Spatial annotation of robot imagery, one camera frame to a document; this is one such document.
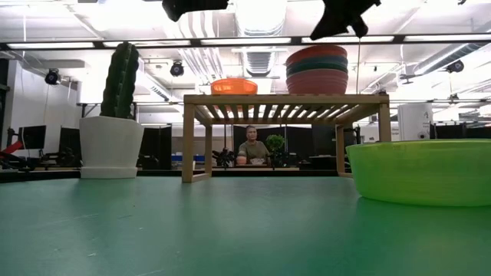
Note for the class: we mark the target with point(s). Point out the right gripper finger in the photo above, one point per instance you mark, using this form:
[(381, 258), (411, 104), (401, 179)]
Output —
[(326, 27)]

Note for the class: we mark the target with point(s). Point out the coral red plastic bowl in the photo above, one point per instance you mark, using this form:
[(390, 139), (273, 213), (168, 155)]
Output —
[(316, 51)]

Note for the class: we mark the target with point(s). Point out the pink plastic bowl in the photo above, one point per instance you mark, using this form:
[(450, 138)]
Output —
[(316, 84)]

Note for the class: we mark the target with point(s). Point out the small orange plastic bowl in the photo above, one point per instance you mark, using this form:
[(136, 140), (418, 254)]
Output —
[(234, 87)]

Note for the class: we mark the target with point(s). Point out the wooden slatted shelf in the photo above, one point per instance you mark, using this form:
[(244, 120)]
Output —
[(287, 100)]

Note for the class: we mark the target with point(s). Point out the green artificial cactus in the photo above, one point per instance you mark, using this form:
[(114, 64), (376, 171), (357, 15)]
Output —
[(119, 80)]

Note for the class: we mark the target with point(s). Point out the small green potted plant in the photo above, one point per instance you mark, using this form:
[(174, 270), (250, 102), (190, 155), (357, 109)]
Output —
[(275, 142)]

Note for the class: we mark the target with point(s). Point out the white cylindrical appliance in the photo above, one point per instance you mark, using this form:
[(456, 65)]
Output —
[(414, 120)]

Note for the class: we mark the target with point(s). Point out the person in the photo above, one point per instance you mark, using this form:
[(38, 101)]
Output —
[(253, 149)]

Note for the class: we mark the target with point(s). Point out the small white bowl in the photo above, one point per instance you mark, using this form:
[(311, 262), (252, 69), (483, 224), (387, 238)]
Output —
[(257, 161)]

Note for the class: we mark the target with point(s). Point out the white plant pot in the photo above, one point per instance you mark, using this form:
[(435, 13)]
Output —
[(111, 147)]

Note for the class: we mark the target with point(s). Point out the small green plastic bowl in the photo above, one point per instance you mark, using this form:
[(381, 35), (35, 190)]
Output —
[(422, 172)]

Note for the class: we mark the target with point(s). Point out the black computer monitor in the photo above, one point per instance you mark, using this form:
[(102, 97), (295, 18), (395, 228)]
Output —
[(70, 140), (32, 137)]

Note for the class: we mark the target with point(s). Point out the green table mat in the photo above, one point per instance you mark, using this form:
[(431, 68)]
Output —
[(192, 230)]

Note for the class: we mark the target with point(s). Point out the red machine part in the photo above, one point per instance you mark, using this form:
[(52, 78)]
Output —
[(11, 147)]

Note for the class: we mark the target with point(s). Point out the black overhead frame beam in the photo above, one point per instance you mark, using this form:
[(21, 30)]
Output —
[(291, 40)]

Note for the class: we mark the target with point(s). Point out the black ceiling camera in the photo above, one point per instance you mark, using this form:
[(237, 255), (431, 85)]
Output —
[(455, 66), (176, 69), (52, 76)]

